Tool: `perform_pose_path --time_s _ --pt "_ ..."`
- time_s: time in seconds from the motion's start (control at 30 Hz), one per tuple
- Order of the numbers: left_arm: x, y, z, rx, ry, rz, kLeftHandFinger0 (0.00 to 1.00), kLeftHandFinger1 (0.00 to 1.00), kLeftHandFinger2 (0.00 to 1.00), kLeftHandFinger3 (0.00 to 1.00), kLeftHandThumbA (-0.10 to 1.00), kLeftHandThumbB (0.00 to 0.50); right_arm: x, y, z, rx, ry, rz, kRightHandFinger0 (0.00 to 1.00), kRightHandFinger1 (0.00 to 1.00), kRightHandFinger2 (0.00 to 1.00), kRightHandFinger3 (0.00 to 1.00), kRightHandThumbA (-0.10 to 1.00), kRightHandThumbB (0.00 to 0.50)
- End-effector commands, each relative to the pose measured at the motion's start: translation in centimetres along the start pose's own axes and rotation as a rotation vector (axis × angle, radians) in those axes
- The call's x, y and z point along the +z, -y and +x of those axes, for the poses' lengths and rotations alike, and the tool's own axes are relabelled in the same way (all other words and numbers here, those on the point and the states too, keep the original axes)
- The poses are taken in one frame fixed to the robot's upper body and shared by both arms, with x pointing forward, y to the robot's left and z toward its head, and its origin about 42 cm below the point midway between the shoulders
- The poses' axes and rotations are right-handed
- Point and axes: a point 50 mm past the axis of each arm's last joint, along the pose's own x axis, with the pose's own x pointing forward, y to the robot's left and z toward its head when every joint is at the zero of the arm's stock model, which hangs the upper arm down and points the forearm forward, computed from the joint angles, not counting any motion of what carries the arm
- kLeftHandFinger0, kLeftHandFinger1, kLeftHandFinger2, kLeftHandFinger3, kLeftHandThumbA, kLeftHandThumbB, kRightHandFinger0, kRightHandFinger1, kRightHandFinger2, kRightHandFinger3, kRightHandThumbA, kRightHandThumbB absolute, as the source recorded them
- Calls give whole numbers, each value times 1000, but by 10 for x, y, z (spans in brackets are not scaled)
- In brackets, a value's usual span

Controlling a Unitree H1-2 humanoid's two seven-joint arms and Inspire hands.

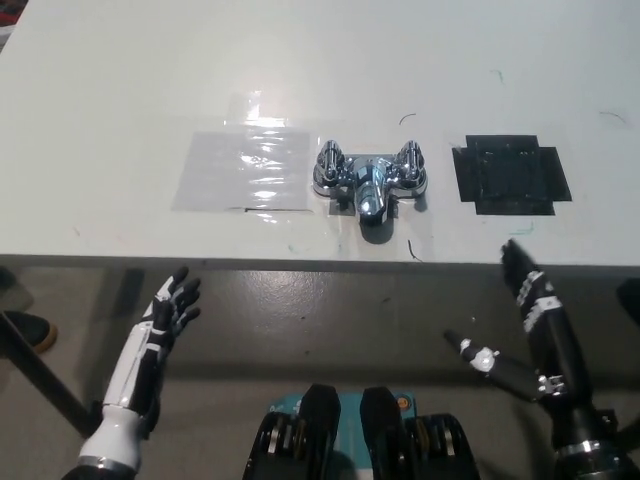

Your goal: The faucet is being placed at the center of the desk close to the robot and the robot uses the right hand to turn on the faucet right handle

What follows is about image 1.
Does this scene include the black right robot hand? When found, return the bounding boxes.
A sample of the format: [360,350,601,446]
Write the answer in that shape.
[443,238,604,450]

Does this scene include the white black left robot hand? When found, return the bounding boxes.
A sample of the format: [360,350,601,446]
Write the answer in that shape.
[101,266,203,427]

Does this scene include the black shoe tan sole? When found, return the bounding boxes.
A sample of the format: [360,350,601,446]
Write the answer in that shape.
[0,309,59,354]

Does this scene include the chrome two-handle faucet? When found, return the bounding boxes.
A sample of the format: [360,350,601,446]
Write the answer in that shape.
[310,139,430,226]

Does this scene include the red fabric item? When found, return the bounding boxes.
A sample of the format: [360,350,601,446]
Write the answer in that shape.
[0,0,24,26]

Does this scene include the clear plastic sheet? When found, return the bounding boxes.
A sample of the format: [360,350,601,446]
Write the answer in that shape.
[171,128,314,215]

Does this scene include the black tape patch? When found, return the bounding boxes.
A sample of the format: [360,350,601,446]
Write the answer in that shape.
[451,133,573,218]

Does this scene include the black table leg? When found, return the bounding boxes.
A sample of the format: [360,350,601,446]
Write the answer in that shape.
[0,309,96,441]

